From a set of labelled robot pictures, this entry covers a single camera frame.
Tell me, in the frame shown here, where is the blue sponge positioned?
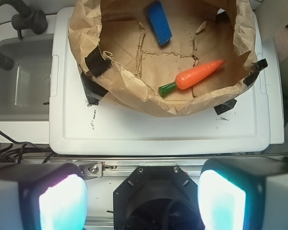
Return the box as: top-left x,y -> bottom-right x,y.
147,1 -> 172,46

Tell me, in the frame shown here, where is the brown paper bag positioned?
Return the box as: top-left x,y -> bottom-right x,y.
68,0 -> 260,117

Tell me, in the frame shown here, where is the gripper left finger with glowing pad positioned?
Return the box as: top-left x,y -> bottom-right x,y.
0,163 -> 88,230

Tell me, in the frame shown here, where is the dark grey toy faucet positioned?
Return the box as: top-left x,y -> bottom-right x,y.
0,0 -> 48,70

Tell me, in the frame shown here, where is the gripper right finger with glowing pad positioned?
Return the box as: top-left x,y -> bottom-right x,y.
198,156 -> 288,230

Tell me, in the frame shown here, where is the aluminium frame rail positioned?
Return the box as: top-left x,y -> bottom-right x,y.
69,157 -> 288,178

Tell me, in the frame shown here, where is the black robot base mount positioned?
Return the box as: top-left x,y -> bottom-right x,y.
113,166 -> 205,230

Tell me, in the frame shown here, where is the orange toy carrot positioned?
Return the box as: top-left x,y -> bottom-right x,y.
158,59 -> 226,97

